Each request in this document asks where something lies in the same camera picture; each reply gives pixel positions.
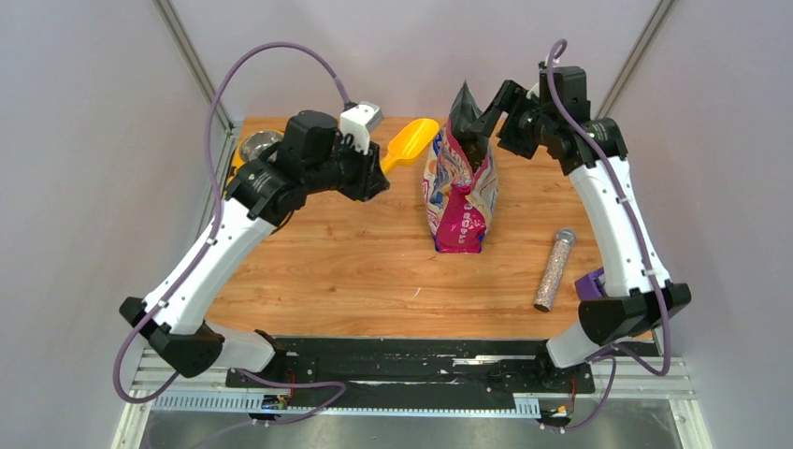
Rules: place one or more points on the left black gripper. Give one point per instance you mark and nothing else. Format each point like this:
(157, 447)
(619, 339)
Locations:
(370, 181)

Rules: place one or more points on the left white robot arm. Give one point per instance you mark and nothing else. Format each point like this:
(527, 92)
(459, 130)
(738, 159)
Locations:
(315, 153)

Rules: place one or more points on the pink pet food bag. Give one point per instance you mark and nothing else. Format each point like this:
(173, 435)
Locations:
(460, 183)

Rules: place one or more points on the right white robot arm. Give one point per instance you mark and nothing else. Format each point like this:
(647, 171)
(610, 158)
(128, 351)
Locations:
(635, 293)

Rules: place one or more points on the aluminium frame rail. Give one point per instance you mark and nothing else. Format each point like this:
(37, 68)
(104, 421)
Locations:
(460, 390)

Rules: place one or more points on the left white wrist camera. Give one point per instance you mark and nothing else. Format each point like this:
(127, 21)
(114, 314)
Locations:
(359, 120)

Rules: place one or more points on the glitter cylinder tube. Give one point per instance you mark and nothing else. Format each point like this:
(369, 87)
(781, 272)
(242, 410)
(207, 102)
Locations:
(552, 276)

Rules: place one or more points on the yellow double pet bowl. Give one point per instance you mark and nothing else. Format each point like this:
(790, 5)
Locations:
(250, 148)

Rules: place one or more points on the yellow plastic scoop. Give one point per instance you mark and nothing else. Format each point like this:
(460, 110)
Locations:
(409, 143)

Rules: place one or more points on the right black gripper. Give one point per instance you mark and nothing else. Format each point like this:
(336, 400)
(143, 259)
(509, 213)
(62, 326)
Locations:
(511, 99)

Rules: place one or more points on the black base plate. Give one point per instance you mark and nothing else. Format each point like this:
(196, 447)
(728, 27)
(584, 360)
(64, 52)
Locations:
(303, 363)

